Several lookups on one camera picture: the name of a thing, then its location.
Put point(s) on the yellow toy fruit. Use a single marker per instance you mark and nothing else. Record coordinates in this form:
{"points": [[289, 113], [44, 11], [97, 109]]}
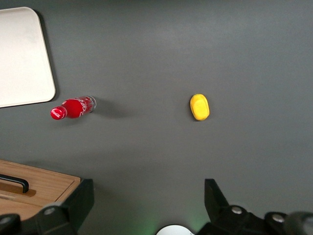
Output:
{"points": [[200, 107]]}

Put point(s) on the red coke bottle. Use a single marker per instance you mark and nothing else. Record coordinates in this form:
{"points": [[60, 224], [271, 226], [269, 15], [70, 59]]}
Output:
{"points": [[73, 109]]}

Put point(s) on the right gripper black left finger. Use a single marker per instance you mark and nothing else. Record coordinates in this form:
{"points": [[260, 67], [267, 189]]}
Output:
{"points": [[73, 210]]}

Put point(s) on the wooden two-drawer cabinet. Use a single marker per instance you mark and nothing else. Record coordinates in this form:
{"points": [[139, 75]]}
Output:
{"points": [[56, 183]]}

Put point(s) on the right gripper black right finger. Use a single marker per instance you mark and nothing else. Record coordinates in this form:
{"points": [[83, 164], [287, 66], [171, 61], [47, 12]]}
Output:
{"points": [[220, 213]]}

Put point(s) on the beige rectangular plastic tray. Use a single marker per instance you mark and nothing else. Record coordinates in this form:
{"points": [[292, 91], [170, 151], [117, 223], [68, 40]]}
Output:
{"points": [[22, 56]]}

